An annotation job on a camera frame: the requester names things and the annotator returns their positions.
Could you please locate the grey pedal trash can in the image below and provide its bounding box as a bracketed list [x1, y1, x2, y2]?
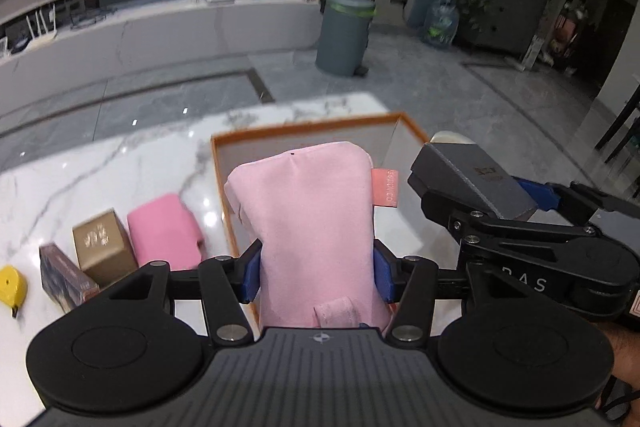
[315, 0, 377, 78]

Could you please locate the pink fabric pouch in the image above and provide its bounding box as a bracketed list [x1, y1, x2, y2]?
[222, 141, 401, 338]

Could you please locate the pink rectangular block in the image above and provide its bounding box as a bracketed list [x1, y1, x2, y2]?
[126, 193, 205, 272]

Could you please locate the yellow tape measure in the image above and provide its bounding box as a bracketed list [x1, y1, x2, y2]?
[0, 264, 28, 319]

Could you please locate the cream white chair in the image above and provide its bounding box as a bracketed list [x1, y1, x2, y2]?
[430, 130, 479, 146]

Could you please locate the black lanyard strap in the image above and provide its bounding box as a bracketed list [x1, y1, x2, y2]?
[595, 377, 634, 426]

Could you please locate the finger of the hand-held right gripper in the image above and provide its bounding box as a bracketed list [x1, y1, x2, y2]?
[406, 167, 601, 249]
[515, 179, 640, 229]

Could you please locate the marble television console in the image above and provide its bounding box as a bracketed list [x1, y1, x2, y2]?
[0, 0, 325, 80]

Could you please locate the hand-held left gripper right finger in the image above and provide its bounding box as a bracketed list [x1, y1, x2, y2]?
[372, 238, 506, 344]

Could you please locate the grey box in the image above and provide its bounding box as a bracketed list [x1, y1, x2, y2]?
[410, 142, 539, 221]

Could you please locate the person's right forearm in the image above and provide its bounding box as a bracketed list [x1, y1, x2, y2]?
[597, 321, 640, 388]

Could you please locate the dark dining chair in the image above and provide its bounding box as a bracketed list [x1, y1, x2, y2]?
[594, 82, 640, 168]

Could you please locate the dark printed card box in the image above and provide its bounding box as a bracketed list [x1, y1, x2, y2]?
[39, 243, 101, 314]

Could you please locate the gold cardboard box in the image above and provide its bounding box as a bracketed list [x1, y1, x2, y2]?
[72, 208, 139, 288]

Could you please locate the orange cardboard box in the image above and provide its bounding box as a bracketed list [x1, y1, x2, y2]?
[210, 112, 432, 258]

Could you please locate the large clear water bottle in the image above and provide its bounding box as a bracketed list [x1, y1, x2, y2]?
[422, 0, 461, 48]

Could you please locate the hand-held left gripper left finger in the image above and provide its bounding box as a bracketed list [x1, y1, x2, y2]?
[107, 239, 264, 344]

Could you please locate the white router with antennas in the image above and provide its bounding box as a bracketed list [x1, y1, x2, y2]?
[25, 4, 60, 48]

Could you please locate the grey drawer cabinet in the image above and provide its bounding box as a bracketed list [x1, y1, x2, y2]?
[457, 0, 551, 55]

